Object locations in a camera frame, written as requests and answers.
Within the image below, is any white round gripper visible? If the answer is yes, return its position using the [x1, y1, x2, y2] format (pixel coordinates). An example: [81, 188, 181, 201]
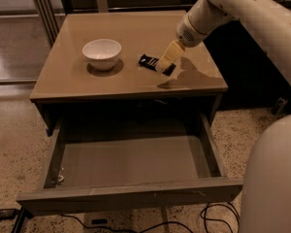
[155, 13, 209, 73]

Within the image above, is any black rxbar chocolate wrapper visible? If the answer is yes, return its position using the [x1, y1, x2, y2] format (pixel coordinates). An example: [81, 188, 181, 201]
[139, 54, 176, 76]

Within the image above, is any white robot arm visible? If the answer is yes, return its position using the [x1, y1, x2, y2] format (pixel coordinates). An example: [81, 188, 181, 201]
[156, 0, 291, 233]

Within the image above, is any open grey top drawer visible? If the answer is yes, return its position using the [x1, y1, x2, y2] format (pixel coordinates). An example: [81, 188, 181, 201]
[16, 113, 243, 216]

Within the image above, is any white ceramic bowl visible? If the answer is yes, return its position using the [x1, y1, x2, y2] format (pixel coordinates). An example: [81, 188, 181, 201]
[82, 39, 122, 71]

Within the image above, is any tan top cabinet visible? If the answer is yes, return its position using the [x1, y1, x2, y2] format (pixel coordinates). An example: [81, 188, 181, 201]
[30, 12, 227, 131]

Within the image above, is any small dark floor object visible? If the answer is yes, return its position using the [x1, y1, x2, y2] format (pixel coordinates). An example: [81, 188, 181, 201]
[271, 97, 288, 116]

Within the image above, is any black power adapter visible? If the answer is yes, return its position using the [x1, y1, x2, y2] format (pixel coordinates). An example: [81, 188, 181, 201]
[0, 209, 19, 220]

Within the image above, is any black floor cable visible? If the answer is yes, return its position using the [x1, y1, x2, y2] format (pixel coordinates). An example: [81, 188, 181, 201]
[59, 201, 243, 233]

